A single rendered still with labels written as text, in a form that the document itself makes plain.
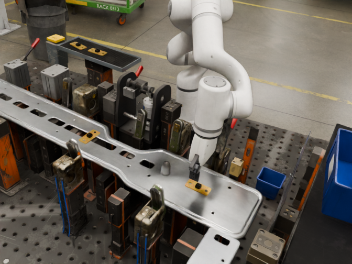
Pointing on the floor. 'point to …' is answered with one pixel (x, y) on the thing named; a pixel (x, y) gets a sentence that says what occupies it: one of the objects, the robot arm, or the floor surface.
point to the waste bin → (43, 22)
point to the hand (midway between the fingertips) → (200, 168)
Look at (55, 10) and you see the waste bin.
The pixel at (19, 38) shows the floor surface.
